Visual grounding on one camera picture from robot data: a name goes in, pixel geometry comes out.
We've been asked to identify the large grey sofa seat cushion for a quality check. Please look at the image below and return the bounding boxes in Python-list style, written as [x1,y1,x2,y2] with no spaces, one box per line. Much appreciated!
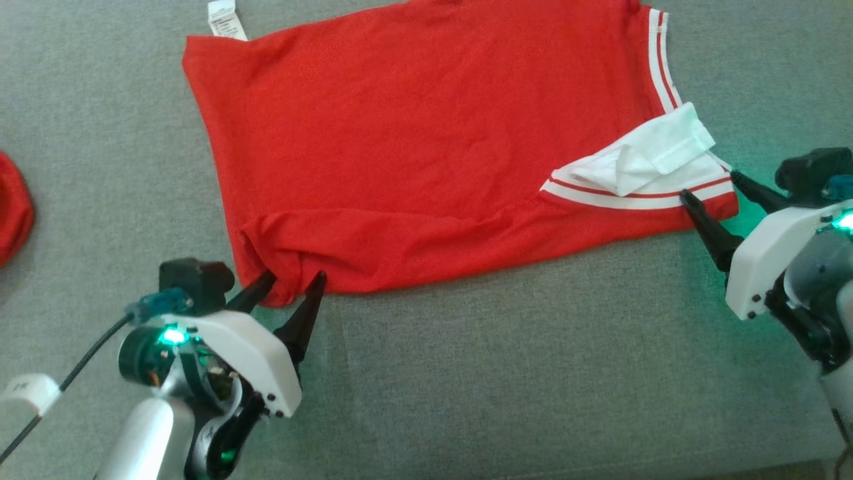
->
[0,0,853,480]

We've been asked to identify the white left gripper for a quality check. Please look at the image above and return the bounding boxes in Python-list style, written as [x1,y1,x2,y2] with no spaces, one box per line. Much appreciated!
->
[119,270,327,419]

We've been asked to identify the blue left camera connector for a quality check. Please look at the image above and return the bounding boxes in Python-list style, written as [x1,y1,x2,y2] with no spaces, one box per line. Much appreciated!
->
[125,288,195,325]

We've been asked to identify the blue right camera connector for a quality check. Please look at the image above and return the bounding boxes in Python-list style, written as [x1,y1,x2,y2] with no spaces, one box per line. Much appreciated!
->
[821,175,853,201]

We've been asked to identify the blue camera connector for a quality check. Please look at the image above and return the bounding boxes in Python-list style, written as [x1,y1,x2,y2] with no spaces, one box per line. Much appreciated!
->
[125,288,195,325]
[821,175,853,201]

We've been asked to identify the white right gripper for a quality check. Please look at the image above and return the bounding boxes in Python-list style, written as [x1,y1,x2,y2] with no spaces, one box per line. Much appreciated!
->
[680,172,853,321]

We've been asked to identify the red jersey with white stripes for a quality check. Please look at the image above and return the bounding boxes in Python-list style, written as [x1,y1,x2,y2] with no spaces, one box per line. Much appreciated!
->
[182,0,739,307]

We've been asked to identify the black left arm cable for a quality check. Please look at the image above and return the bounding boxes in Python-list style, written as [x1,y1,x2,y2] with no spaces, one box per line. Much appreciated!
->
[0,317,131,464]

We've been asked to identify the white cable label tag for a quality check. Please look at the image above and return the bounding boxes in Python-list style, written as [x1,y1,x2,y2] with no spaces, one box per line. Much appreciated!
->
[0,375,62,419]

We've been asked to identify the red shorts with white bands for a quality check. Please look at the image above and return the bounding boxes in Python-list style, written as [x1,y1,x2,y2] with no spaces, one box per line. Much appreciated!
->
[0,152,35,267]

